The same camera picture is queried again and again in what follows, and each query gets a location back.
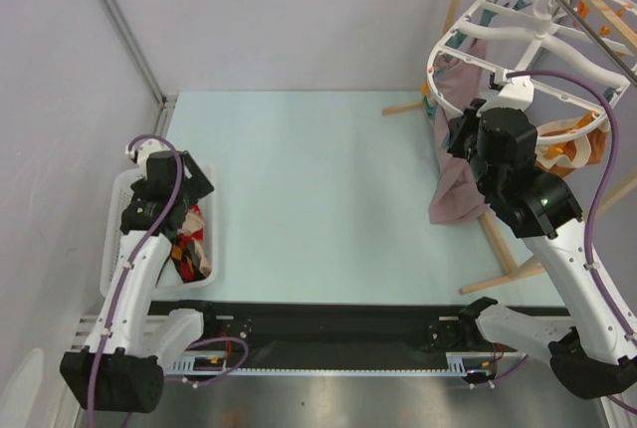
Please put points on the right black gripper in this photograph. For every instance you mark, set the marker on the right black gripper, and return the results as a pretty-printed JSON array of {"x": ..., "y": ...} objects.
[{"x": 459, "y": 130}]

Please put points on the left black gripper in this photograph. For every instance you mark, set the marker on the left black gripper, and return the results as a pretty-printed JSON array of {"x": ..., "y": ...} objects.
[{"x": 197, "y": 185}]

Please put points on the red beige fox sock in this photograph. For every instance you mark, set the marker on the red beige fox sock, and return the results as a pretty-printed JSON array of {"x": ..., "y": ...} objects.
[{"x": 194, "y": 224}]

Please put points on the white round clip hanger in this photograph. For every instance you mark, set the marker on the white round clip hanger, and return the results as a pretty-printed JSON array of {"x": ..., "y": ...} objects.
[{"x": 534, "y": 26}]

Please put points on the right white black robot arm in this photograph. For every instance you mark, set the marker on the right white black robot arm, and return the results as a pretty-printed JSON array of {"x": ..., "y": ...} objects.
[{"x": 592, "y": 357}]

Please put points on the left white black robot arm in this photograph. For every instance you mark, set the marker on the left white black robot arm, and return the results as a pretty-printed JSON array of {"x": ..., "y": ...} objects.
[{"x": 119, "y": 368}]

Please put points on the orange brown hanging sock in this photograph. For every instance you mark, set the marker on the orange brown hanging sock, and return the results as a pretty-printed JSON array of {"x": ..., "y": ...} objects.
[{"x": 562, "y": 158}]

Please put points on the mauve hanging sock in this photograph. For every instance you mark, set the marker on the mauve hanging sock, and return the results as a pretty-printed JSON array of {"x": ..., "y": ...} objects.
[{"x": 457, "y": 199}]

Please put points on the black argyle sock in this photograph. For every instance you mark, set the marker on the black argyle sock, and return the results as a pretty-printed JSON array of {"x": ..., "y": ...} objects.
[{"x": 189, "y": 258}]

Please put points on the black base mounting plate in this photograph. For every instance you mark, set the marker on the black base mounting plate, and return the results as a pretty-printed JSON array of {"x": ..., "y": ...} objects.
[{"x": 338, "y": 337}]

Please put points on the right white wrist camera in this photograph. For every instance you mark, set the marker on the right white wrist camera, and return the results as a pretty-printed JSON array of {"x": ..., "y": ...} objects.
[{"x": 514, "y": 92}]

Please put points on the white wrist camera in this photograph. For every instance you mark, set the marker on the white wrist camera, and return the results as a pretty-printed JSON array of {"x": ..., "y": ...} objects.
[
  {"x": 514, "y": 92},
  {"x": 139, "y": 151}
]

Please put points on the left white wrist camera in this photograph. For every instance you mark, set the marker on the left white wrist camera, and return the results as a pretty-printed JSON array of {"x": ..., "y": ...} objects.
[{"x": 139, "y": 151}]

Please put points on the wooden drying rack frame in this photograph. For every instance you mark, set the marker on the wooden drying rack frame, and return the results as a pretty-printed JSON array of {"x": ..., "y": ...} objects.
[{"x": 505, "y": 258}]

